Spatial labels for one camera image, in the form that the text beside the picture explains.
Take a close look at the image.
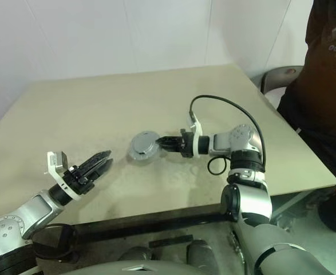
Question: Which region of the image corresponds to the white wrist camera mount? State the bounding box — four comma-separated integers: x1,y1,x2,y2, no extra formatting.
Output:
45,151,85,202
185,112,203,159

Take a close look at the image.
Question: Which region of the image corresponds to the grey folding chair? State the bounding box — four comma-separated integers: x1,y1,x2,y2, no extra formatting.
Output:
260,65,305,95

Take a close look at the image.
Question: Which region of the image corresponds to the grey round disc part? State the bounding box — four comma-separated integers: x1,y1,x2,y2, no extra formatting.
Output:
131,131,160,156

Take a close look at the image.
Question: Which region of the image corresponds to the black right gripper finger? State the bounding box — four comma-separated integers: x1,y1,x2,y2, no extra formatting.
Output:
156,136,183,144
159,143,183,153

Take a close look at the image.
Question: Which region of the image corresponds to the grey robot torso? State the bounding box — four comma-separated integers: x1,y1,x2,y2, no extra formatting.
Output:
73,254,211,275

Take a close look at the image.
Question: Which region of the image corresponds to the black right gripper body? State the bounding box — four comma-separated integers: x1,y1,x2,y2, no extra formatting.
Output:
180,128,195,159

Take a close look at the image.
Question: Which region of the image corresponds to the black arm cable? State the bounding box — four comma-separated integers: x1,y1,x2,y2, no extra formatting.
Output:
188,95,268,175
31,222,80,260

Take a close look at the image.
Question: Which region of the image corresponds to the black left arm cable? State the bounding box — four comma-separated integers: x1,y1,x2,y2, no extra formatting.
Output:
31,222,80,260

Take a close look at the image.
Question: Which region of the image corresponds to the black table frame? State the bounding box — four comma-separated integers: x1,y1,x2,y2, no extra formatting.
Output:
33,210,314,246

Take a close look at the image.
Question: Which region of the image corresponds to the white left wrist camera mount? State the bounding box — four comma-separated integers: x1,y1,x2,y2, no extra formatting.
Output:
45,151,85,202

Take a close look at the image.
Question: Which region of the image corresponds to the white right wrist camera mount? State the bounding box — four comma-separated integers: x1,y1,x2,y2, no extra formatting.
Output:
185,112,203,159

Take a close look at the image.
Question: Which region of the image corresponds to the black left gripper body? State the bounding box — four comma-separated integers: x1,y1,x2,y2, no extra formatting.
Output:
61,165,96,198

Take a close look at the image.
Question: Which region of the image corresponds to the person in dark clothes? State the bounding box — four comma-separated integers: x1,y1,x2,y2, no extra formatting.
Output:
275,0,336,233

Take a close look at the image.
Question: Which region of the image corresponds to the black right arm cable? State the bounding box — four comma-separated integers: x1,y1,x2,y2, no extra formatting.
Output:
188,95,268,175

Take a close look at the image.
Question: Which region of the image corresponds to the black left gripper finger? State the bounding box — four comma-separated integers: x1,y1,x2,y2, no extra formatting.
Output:
78,149,113,176
91,159,114,184

